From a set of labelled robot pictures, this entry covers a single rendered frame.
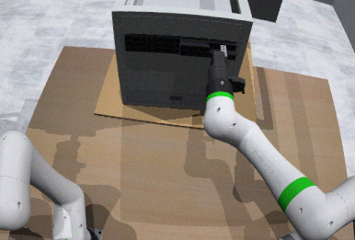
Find grey metal rack frame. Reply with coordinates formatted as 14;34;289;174
111;0;253;109

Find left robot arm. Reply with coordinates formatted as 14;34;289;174
0;131;98;240

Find tan cardboard sheet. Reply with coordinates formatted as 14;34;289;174
94;39;257;130

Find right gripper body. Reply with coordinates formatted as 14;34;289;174
206;51;246;98

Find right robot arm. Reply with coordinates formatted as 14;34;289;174
203;92;355;240

